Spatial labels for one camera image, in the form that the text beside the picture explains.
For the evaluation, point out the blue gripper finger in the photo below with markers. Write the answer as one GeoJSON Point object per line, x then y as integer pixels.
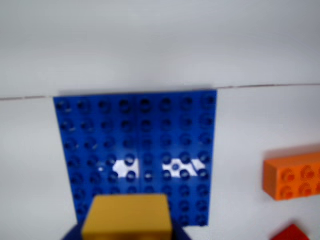
{"type": "Point", "coordinates": [180, 232]}
{"type": "Point", "coordinates": [73, 233]}

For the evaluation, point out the yellow 2x2 block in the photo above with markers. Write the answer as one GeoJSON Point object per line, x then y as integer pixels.
{"type": "Point", "coordinates": [127, 217]}

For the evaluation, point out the red 2x2 block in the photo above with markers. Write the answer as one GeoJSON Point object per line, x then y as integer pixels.
{"type": "Point", "coordinates": [292, 233]}

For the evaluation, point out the orange 2x4 block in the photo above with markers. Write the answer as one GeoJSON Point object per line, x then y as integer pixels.
{"type": "Point", "coordinates": [290, 175]}

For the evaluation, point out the white board sheet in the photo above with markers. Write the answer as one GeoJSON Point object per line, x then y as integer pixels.
{"type": "Point", "coordinates": [150, 45]}
{"type": "Point", "coordinates": [25, 175]}

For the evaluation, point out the blue 8x8 baseplate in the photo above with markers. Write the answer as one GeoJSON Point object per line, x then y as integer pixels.
{"type": "Point", "coordinates": [140, 135]}

